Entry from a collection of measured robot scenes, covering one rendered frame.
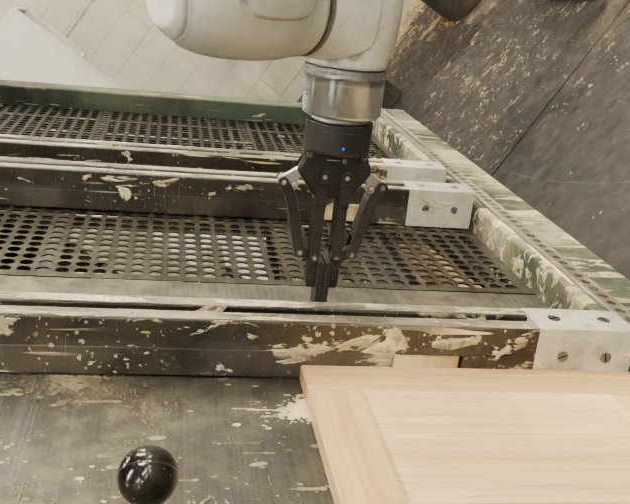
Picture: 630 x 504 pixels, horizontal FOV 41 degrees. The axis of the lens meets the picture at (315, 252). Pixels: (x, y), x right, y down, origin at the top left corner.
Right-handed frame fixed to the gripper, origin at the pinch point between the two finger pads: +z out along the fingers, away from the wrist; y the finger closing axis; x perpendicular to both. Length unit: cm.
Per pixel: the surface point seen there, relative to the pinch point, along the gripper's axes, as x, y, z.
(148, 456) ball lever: 47, 19, -8
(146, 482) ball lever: 48, 19, -7
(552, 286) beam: -16.4, -38.1, 5.3
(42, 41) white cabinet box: -369, 84, 23
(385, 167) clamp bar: -69, -25, 2
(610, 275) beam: -17, -47, 4
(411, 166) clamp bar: -70, -30, 2
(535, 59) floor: -292, -150, 1
